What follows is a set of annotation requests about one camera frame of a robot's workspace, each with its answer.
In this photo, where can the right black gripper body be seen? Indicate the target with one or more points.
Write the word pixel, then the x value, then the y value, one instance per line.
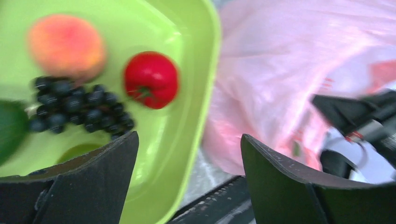
pixel 381 138

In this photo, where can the orange fake fruit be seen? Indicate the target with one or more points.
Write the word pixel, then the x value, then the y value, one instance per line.
pixel 64 45

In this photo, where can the green fake avocado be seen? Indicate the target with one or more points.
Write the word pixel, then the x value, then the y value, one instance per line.
pixel 13 127

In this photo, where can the dark fake grapes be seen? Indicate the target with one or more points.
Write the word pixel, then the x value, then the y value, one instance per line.
pixel 62 103

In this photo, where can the pink plastic bag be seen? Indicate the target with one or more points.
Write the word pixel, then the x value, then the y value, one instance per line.
pixel 276 54

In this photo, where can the red fake fruit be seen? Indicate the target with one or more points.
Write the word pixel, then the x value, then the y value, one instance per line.
pixel 151 78

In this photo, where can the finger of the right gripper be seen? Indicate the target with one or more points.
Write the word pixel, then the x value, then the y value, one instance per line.
pixel 350 114

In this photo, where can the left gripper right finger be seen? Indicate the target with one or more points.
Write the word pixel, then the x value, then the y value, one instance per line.
pixel 284 191

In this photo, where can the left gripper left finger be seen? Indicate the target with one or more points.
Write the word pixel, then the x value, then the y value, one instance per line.
pixel 89 189

